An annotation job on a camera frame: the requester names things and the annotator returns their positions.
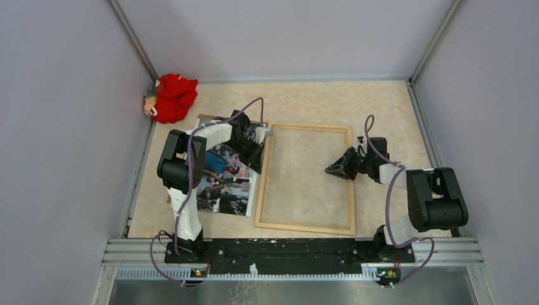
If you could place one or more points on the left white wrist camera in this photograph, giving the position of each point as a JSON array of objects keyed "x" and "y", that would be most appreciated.
[{"x": 261, "y": 133}]

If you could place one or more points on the wooden picture frame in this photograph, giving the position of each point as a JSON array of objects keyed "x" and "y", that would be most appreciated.
[{"x": 305, "y": 177}]

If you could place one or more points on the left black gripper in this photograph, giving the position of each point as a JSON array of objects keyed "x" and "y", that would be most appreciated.
[{"x": 253, "y": 159}]

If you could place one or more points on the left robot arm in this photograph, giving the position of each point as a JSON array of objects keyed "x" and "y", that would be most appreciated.
[{"x": 198, "y": 165}]

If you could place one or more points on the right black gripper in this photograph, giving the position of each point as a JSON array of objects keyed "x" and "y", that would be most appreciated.
[{"x": 341, "y": 168}]

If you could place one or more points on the printed photo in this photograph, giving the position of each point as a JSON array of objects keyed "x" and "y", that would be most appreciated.
[{"x": 228, "y": 186}]

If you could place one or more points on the transparent plastic sheet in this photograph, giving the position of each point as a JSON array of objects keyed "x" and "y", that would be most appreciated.
[{"x": 307, "y": 177}]

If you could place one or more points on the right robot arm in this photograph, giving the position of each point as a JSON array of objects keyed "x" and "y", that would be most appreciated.
[{"x": 434, "y": 197}]

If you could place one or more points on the red crumpled cloth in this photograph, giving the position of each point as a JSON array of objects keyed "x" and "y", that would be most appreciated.
[{"x": 169, "y": 98}]

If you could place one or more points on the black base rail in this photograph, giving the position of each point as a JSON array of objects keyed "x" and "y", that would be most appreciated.
[{"x": 288, "y": 256}]

